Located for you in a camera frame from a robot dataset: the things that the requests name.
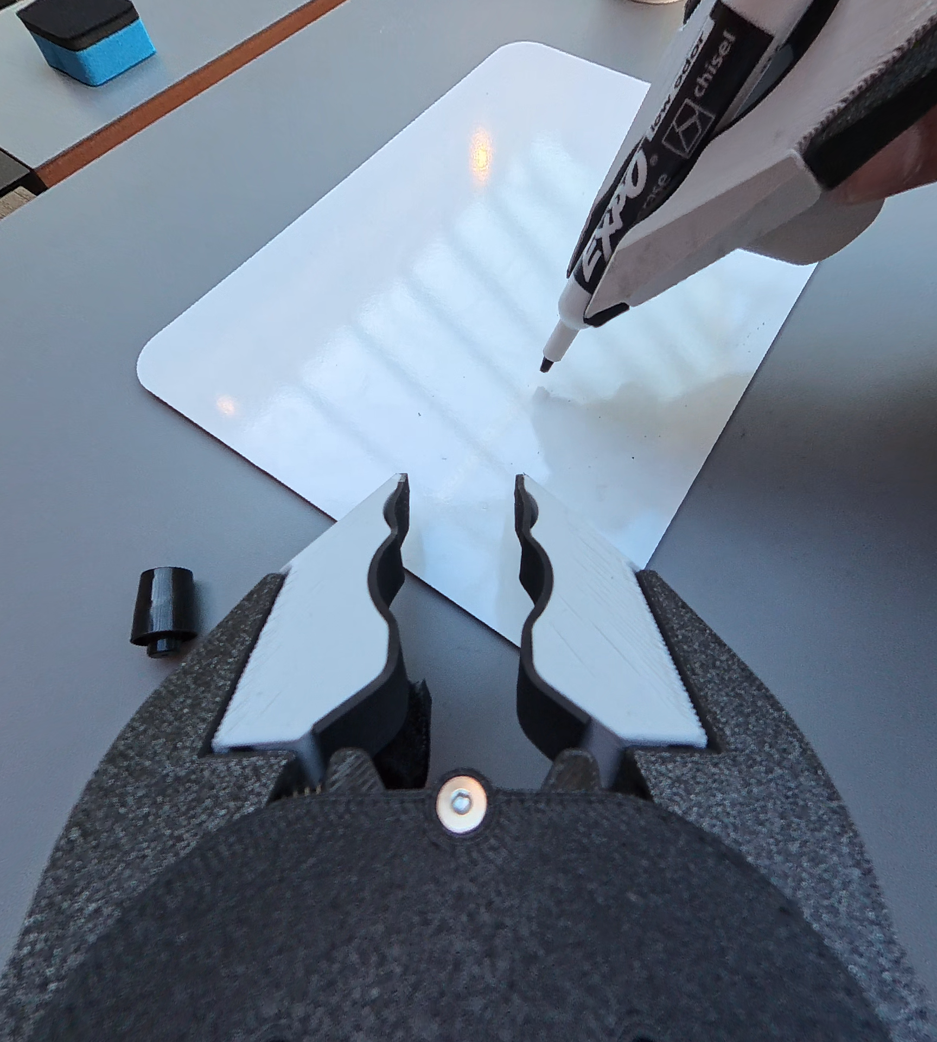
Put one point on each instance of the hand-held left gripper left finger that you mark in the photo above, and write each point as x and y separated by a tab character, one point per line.
305	651

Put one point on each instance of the white whiteboard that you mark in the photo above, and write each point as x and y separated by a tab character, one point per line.
436	285

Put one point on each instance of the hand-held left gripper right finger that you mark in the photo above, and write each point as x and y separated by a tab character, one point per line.
615	651

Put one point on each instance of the white dry erase marker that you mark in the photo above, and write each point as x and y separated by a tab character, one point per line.
639	171

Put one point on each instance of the grey desk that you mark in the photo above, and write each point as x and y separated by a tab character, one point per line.
842	488

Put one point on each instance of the person's right hand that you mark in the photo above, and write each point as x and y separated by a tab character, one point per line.
924	155

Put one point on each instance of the black marker cap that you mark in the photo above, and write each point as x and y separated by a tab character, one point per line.
163	606

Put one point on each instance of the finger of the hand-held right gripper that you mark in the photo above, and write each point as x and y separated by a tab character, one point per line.
720	195
696	15

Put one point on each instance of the blue black whiteboard eraser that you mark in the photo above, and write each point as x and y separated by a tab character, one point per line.
94	41

